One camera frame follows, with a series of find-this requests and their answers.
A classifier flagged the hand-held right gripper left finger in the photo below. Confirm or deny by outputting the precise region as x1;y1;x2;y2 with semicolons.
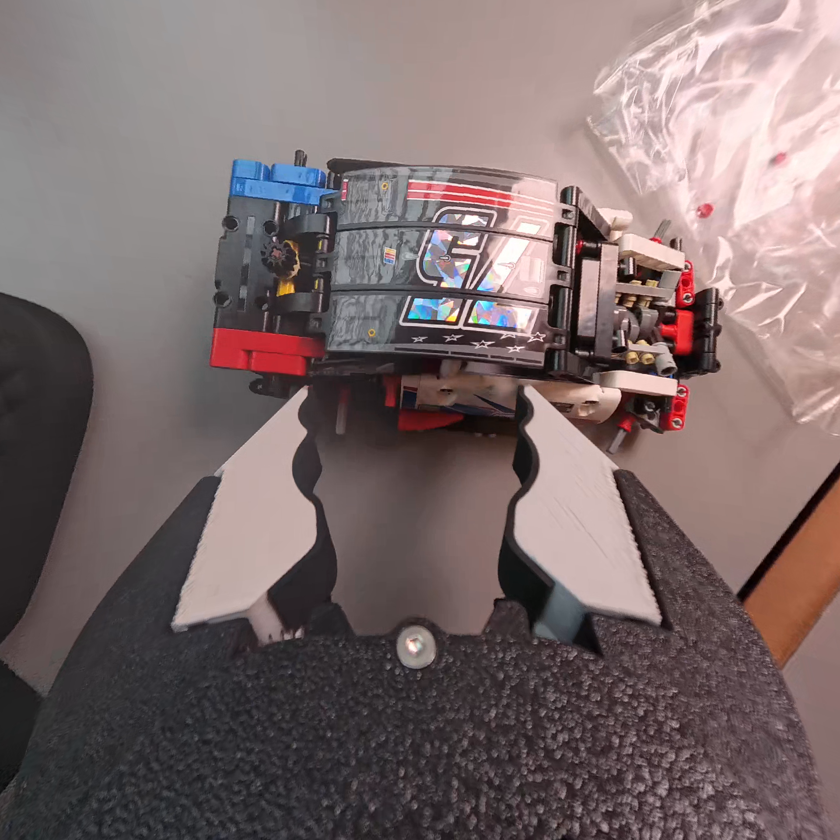
172;386;339;643

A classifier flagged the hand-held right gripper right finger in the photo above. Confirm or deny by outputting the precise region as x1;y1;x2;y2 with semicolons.
497;385;662;649

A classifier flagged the toy brick race car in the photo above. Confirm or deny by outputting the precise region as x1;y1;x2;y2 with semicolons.
210;150;723;455

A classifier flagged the grey desk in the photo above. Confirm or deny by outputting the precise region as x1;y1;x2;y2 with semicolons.
0;0;840;697

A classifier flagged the black chair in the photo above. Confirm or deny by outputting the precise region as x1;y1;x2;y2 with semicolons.
0;292;95;788

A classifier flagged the clear plastic bag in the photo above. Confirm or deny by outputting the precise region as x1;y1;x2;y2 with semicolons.
586;0;840;435

